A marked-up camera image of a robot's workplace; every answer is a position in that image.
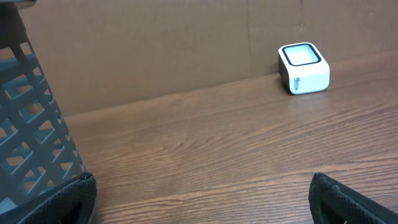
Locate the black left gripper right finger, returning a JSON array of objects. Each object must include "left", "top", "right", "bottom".
[{"left": 308, "top": 172, "right": 397, "bottom": 224}]

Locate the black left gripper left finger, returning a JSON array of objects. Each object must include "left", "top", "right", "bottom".
[{"left": 1, "top": 172, "right": 97, "bottom": 224}]

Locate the white barcode scanner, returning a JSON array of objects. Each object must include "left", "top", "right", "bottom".
[{"left": 278, "top": 42, "right": 330, "bottom": 95}]

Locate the grey plastic mesh basket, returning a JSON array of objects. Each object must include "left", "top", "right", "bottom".
[{"left": 1, "top": 1, "right": 86, "bottom": 213}]

